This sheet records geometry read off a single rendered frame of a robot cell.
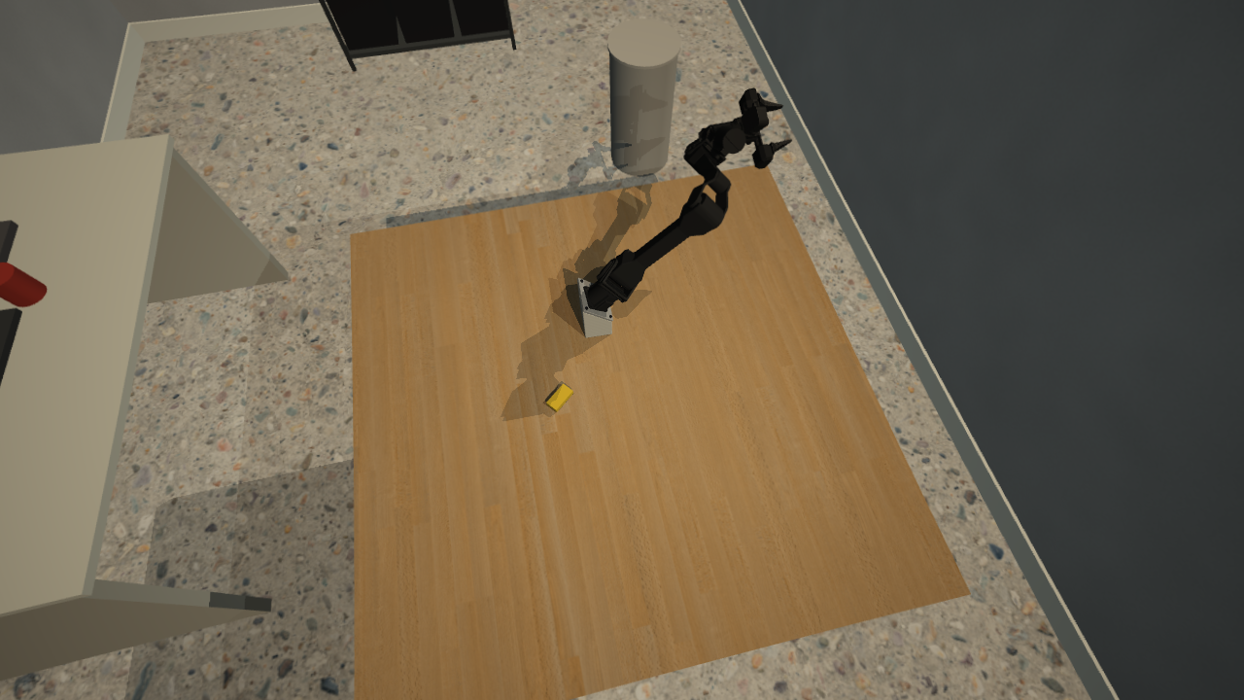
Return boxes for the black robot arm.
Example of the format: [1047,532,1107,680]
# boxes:
[583,99,769,312]

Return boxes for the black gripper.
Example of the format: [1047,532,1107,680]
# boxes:
[729,88,792,169]

